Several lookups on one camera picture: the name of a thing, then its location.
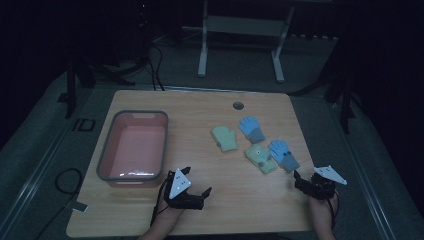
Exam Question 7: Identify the person's left hand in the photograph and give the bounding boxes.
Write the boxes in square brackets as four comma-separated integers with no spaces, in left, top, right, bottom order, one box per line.
[157,199,186,223]

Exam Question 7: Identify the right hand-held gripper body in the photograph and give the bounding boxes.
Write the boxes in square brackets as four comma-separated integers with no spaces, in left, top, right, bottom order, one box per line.
[299,165,348,201]

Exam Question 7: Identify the left hand-held gripper cable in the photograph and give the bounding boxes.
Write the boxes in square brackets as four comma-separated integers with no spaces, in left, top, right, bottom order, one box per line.
[150,171,174,228]

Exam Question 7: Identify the pink bin with grey rim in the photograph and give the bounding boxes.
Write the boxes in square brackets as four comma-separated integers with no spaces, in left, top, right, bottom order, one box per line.
[95,109,170,188]

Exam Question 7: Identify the black cables behind table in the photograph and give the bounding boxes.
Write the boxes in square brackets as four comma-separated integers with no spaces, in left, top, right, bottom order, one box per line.
[146,44,166,92]

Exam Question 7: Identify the dark equipment rack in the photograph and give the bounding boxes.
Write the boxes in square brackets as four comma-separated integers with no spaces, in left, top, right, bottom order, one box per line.
[131,0,156,64]

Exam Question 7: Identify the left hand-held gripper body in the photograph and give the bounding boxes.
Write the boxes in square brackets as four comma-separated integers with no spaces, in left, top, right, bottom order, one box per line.
[163,167,204,210]

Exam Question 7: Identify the hand-held gripper cable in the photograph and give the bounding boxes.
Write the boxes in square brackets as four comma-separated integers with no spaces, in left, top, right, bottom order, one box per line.
[328,191,340,231]
[150,171,174,228]

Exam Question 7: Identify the black tripod stand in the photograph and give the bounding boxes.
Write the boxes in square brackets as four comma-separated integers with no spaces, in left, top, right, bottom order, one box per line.
[323,39,356,134]
[58,56,136,119]

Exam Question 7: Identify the grey tape piece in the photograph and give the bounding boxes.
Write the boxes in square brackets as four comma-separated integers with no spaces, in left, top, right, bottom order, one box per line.
[71,200,89,213]

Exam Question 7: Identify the white metal stand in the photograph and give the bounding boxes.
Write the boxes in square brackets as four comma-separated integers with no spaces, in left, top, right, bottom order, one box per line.
[182,0,296,84]

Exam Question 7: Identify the plain blue glove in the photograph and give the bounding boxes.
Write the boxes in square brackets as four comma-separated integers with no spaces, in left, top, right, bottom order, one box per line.
[238,115,266,144]

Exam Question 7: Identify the blue glove with dots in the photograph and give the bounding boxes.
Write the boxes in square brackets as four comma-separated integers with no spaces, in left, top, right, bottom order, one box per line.
[268,139,301,173]

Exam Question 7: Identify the right hand-held gripper cable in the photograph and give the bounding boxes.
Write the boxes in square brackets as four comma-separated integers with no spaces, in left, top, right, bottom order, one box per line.
[328,191,340,231]

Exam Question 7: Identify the green glove with face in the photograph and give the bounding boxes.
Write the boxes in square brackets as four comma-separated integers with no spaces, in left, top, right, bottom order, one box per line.
[245,143,279,175]

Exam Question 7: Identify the black floor cable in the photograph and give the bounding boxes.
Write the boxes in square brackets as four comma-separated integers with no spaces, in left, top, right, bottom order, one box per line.
[34,167,84,240]

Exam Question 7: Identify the person's right hand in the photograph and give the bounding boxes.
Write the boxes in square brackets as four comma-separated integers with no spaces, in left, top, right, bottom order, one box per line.
[308,196,338,214]

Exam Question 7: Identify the plain green glove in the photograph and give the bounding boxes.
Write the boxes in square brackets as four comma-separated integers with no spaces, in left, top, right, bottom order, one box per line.
[210,125,239,153]

